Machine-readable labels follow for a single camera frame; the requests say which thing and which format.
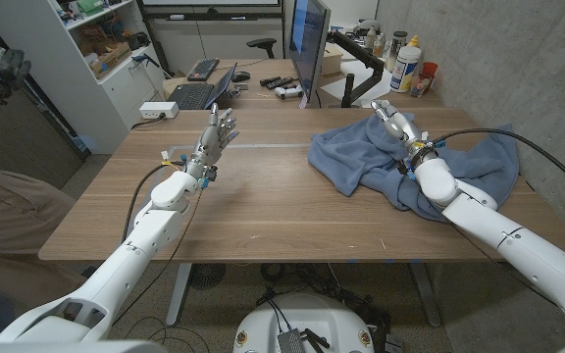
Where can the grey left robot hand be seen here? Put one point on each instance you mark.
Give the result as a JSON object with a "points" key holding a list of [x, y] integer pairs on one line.
{"points": [[209, 147]]}

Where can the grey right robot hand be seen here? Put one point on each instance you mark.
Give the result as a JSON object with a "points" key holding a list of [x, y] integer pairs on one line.
{"points": [[405, 128]]}

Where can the gloved person hand with tracker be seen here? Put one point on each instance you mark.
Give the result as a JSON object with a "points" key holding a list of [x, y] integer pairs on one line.
{"points": [[0, 71]]}

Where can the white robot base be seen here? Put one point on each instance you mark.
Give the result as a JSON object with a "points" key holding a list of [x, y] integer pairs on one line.
{"points": [[307, 318]]}

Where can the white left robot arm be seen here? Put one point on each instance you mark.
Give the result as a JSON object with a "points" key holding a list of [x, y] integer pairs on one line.
{"points": [[130, 255]]}

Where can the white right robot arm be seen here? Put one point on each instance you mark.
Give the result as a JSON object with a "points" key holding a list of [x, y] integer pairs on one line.
{"points": [[518, 240]]}

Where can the clear glass cup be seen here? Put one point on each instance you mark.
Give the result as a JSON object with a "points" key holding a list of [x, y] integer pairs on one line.
{"points": [[420, 85]]}

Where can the black laptop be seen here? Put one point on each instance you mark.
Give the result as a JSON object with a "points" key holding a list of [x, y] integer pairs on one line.
{"points": [[194, 95]]}

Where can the white wipes canister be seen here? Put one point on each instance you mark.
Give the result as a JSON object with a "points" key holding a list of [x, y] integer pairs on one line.
{"points": [[404, 71]]}

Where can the blue towel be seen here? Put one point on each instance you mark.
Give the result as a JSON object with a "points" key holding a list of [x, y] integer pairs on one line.
{"points": [[351, 157]]}

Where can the red cup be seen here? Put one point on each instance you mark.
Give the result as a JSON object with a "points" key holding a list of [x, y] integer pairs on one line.
{"points": [[430, 71]]}

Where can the white power strip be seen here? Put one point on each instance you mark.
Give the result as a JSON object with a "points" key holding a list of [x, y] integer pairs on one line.
{"points": [[157, 110]]}

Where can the wooden desk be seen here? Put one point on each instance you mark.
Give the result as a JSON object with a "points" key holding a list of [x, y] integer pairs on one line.
{"points": [[263, 100]]}

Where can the black computer mouse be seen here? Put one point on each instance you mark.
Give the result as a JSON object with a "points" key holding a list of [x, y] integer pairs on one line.
{"points": [[241, 76]]}

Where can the black keyboard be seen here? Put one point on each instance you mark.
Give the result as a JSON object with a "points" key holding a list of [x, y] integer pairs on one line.
{"points": [[203, 69]]}

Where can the white paper sheet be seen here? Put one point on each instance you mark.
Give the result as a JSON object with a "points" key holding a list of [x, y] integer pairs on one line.
{"points": [[334, 88]]}

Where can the dark lidded jar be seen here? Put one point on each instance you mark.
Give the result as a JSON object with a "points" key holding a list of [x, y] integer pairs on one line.
{"points": [[396, 46]]}

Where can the white shelf unit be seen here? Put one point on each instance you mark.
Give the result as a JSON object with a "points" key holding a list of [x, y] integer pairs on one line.
{"points": [[81, 103]]}

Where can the yellow capped bottle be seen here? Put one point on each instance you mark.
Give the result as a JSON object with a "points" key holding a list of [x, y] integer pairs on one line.
{"points": [[414, 41]]}

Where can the black remote control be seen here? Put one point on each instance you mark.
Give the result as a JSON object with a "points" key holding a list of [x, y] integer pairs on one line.
{"points": [[280, 82]]}

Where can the white game controller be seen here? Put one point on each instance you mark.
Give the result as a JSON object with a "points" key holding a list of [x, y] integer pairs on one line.
{"points": [[288, 91]]}

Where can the beige box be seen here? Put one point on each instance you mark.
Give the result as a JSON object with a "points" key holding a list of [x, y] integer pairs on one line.
{"points": [[332, 59]]}

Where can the cardboard box with label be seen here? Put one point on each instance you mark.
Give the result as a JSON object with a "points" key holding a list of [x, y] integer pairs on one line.
{"points": [[111, 60]]}

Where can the black office chair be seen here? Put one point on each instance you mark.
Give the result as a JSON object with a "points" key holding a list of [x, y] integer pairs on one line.
{"points": [[262, 44]]}

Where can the black round fan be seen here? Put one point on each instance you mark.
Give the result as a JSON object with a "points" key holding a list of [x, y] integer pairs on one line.
{"points": [[206, 275]]}

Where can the black computer monitor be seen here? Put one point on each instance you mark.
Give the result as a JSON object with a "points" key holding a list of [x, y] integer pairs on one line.
{"points": [[307, 44]]}

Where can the white table leg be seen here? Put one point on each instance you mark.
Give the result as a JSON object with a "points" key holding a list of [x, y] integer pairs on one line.
{"points": [[426, 294], [178, 294]]}

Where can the person tan trouser leg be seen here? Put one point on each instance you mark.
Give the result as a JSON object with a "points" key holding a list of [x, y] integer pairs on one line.
{"points": [[17, 225]]}

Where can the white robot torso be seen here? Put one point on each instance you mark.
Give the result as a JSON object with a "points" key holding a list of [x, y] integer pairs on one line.
{"points": [[66, 347]]}

